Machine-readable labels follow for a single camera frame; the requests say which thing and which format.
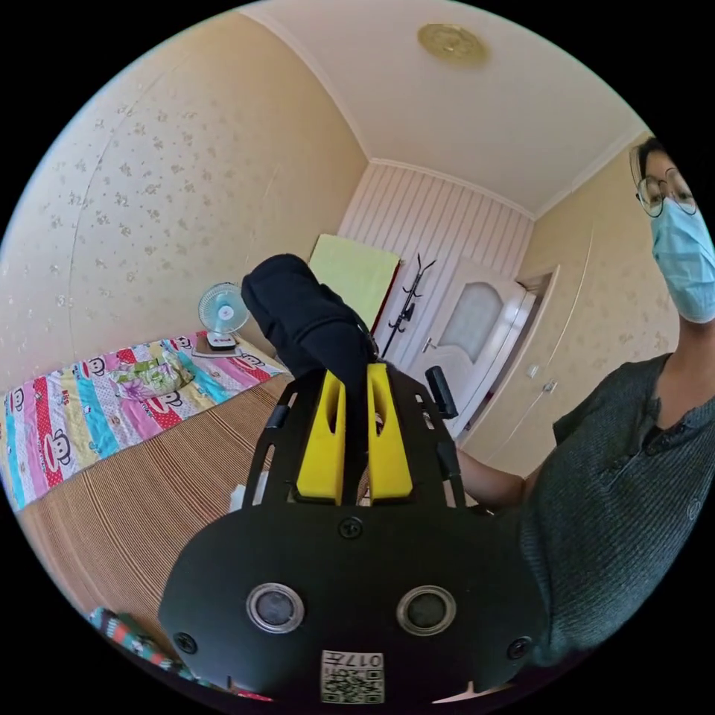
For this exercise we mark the black pants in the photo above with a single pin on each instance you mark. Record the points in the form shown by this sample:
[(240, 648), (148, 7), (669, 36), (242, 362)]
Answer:
[(304, 313)]

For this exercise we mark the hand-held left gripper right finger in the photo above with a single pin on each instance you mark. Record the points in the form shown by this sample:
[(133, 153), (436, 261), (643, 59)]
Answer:
[(391, 452)]

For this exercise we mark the black coat rack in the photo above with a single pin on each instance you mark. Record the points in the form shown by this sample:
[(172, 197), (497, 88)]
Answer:
[(410, 301)]

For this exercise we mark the white door with glass pane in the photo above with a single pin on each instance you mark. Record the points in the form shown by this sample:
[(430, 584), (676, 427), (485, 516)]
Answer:
[(475, 341)]

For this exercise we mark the floral pillow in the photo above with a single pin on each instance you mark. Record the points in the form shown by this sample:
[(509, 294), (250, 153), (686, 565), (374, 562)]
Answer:
[(150, 375)]

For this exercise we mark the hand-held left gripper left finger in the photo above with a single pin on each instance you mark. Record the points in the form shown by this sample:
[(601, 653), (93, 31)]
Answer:
[(321, 452)]

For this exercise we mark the green and red patterned cloth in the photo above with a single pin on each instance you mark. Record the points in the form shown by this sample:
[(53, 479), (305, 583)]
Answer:
[(131, 637)]

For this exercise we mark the person's right forearm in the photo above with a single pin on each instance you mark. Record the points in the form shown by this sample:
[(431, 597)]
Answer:
[(491, 480)]

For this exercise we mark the round gold ceiling lamp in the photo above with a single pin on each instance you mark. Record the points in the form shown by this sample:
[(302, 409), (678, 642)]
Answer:
[(452, 43)]

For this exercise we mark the person's body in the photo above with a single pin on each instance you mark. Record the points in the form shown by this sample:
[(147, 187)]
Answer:
[(620, 458)]

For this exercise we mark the bed with mat and cartoon sheet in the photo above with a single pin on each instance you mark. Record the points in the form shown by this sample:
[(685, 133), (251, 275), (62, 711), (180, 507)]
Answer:
[(139, 503)]

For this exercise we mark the small white table fan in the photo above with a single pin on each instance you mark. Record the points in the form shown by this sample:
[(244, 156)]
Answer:
[(223, 315)]

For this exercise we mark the yellow-green towel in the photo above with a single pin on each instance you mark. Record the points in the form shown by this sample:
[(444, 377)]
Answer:
[(352, 274)]

